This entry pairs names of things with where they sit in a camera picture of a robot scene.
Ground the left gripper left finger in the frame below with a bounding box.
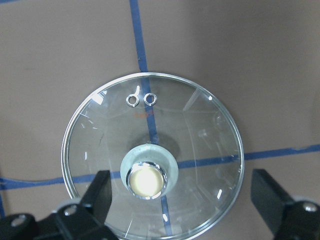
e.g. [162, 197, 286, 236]
[0, 170, 117, 240]

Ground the glass pot lid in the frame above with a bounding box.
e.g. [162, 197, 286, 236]
[61, 72, 244, 240]

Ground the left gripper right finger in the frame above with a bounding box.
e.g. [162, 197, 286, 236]
[250, 169, 320, 240]

